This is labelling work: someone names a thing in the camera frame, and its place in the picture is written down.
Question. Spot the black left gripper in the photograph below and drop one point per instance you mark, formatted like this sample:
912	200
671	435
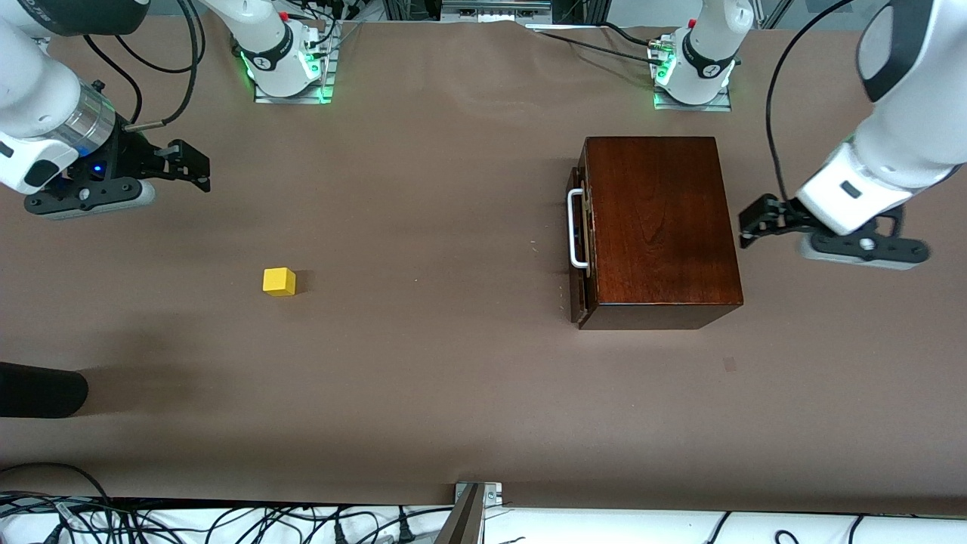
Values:
780	212

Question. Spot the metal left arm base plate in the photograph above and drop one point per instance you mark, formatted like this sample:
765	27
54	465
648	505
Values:
691	106

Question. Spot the aluminium post with bracket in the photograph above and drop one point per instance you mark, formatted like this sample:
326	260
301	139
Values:
464	517

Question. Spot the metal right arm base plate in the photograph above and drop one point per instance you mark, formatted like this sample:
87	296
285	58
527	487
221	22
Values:
291	97

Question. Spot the black cylinder object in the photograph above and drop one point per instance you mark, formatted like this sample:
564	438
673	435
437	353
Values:
38	389

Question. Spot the yellow cube block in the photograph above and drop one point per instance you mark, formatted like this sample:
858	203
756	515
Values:
278	281

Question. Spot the brown paper table cover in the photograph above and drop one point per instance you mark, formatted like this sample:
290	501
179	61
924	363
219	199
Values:
453	227

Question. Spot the dark wooden drawer cabinet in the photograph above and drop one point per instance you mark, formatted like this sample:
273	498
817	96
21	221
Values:
657	219

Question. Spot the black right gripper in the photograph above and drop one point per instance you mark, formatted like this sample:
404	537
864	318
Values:
130	161

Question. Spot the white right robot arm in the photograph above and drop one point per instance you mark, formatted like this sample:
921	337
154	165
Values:
30	83

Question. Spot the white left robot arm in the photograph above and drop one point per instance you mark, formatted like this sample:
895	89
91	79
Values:
906	128

